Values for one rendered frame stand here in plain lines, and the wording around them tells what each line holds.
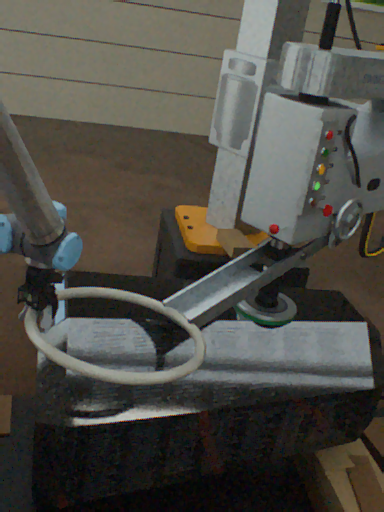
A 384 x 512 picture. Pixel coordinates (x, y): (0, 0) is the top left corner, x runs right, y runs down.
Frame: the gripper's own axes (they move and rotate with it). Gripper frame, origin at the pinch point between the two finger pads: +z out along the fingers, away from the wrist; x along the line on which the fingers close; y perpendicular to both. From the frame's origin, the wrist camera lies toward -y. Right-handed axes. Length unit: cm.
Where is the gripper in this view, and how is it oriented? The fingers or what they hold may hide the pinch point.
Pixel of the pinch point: (38, 325)
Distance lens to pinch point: 178.0
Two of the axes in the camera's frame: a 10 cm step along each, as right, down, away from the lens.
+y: -2.7, 3.0, -9.1
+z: -2.0, 9.1, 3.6
